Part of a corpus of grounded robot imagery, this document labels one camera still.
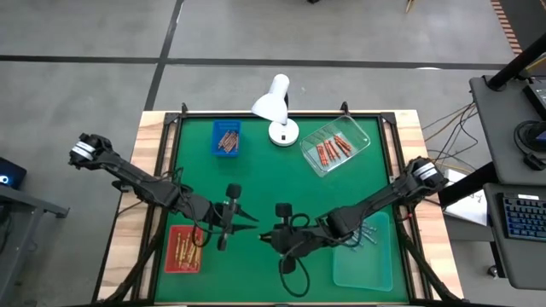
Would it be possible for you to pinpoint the white paper sheet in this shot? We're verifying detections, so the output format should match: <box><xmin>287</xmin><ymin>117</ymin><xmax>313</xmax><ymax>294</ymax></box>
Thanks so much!
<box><xmin>442</xmin><ymin>187</ymin><xmax>490</xmax><ymax>227</ymax></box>

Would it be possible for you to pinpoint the white box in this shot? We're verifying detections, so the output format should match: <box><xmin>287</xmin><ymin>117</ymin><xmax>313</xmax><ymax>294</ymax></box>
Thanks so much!
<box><xmin>445</xmin><ymin>169</ymin><xmax>470</xmax><ymax>188</ymax></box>

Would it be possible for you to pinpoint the black laptop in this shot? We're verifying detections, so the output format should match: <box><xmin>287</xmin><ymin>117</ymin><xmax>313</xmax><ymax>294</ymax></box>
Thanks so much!
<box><xmin>522</xmin><ymin>78</ymin><xmax>546</xmax><ymax>121</ymax></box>

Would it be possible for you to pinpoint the black aluminium table frame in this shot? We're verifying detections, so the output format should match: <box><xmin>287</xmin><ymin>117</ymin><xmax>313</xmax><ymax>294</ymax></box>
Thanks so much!
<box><xmin>91</xmin><ymin>101</ymin><xmax>464</xmax><ymax>307</ymax></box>

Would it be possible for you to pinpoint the black device with light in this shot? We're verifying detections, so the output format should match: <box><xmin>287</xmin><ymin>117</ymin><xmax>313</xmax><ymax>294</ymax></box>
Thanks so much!
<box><xmin>0</xmin><ymin>156</ymin><xmax>27</xmax><ymax>191</ymax></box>

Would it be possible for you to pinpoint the red plastic bin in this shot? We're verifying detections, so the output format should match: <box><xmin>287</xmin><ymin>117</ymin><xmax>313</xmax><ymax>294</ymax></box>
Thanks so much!
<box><xmin>164</xmin><ymin>223</ymin><xmax>206</xmax><ymax>274</ymax></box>

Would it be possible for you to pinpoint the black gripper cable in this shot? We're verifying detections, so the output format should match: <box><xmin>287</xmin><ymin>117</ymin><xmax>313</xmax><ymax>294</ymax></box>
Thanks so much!
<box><xmin>187</xmin><ymin>198</ymin><xmax>215</xmax><ymax>249</ymax></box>
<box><xmin>278</xmin><ymin>251</ymin><xmax>311</xmax><ymax>298</ymax></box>

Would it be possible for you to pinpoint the clear plastic container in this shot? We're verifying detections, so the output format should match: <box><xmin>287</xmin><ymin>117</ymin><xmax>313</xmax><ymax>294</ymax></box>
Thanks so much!
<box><xmin>299</xmin><ymin>113</ymin><xmax>371</xmax><ymax>178</ymax></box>

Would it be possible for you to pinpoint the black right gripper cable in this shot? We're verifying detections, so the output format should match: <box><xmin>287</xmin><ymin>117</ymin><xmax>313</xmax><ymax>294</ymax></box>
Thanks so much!
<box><xmin>278</xmin><ymin>251</ymin><xmax>311</xmax><ymax>298</ymax></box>

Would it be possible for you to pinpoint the blue plastic basket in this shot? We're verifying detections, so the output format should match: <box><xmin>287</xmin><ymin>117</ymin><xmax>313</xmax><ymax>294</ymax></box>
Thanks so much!
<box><xmin>211</xmin><ymin>119</ymin><xmax>242</xmax><ymax>158</ymax></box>

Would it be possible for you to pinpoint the black support beam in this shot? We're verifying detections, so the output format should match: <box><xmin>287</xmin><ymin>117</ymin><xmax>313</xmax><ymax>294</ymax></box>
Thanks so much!
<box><xmin>437</xmin><ymin>160</ymin><xmax>499</xmax><ymax>209</ymax></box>

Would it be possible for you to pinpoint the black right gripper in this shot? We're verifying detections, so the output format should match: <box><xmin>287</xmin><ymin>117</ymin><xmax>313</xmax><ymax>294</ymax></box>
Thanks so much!
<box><xmin>258</xmin><ymin>203</ymin><xmax>334</xmax><ymax>275</ymax></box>

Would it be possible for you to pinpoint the white desk lamp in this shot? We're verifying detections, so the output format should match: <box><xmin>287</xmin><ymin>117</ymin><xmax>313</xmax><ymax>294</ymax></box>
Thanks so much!
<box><xmin>250</xmin><ymin>72</ymin><xmax>300</xmax><ymax>148</ymax></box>

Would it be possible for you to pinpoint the black backlit keyboard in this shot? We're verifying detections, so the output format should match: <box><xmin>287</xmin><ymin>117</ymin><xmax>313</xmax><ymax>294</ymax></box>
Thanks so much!
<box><xmin>502</xmin><ymin>193</ymin><xmax>546</xmax><ymax>243</ymax></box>

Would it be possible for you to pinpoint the black slanted pole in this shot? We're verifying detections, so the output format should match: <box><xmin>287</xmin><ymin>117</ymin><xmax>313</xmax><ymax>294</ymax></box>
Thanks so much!
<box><xmin>485</xmin><ymin>32</ymin><xmax>546</xmax><ymax>91</ymax></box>

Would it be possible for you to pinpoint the grey keyboard desk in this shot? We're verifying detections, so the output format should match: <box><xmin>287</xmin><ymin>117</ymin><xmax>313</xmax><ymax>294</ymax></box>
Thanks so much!
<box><xmin>483</xmin><ymin>182</ymin><xmax>546</xmax><ymax>291</ymax></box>

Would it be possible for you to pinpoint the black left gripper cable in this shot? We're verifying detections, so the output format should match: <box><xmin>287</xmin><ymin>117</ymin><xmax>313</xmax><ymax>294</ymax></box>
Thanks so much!
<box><xmin>187</xmin><ymin>198</ymin><xmax>215</xmax><ymax>249</ymax></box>

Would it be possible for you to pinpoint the grey side table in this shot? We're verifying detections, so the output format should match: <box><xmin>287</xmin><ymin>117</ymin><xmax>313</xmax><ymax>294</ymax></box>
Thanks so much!
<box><xmin>0</xmin><ymin>182</ymin><xmax>71</xmax><ymax>306</ymax></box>

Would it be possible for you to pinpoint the grey equipment cart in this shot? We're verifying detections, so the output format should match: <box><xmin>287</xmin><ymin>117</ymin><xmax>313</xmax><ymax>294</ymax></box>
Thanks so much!
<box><xmin>468</xmin><ymin>74</ymin><xmax>546</xmax><ymax>185</ymax></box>

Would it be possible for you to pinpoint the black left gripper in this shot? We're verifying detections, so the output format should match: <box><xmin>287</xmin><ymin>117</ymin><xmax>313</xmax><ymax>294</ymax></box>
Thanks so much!
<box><xmin>208</xmin><ymin>182</ymin><xmax>260</xmax><ymax>252</ymax></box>

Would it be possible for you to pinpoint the black round device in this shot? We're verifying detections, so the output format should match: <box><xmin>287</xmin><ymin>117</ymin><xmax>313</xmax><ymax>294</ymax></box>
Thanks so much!
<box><xmin>513</xmin><ymin>119</ymin><xmax>546</xmax><ymax>172</ymax></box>

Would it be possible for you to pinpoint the teal plastic bin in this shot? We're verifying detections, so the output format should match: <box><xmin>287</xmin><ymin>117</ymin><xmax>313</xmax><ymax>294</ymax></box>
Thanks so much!
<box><xmin>331</xmin><ymin>211</ymin><xmax>393</xmax><ymax>293</ymax></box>

